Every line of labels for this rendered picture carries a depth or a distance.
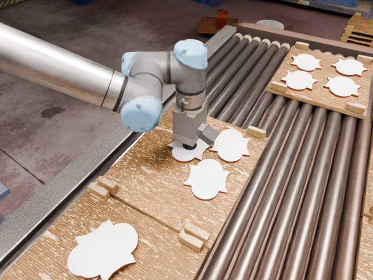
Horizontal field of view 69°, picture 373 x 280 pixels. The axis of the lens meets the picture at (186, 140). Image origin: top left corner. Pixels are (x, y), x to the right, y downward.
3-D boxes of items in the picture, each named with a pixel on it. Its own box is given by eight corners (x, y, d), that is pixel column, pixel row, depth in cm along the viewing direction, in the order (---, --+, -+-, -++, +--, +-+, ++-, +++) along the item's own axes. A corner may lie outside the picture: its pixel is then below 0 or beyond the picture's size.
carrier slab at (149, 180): (95, 187, 74) (94, 183, 73) (175, 107, 100) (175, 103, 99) (210, 251, 62) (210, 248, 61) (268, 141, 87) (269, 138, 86)
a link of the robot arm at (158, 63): (116, 71, 56) (169, 70, 56) (123, 44, 64) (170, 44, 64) (122, 101, 62) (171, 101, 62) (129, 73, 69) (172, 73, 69)
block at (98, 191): (89, 192, 71) (86, 186, 69) (94, 187, 73) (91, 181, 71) (106, 201, 69) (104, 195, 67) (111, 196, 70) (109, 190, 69)
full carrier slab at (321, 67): (265, 91, 107) (268, 81, 104) (291, 49, 132) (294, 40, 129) (363, 119, 95) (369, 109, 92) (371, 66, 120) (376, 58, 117)
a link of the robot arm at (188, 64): (170, 37, 63) (207, 36, 63) (172, 78, 70) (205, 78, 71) (169, 53, 57) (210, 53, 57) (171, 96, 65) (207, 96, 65)
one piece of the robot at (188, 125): (212, 114, 63) (208, 160, 75) (226, 94, 69) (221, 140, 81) (167, 99, 67) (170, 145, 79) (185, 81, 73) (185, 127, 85)
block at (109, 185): (97, 185, 73) (95, 179, 71) (102, 180, 74) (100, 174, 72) (114, 194, 71) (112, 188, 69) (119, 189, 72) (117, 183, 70)
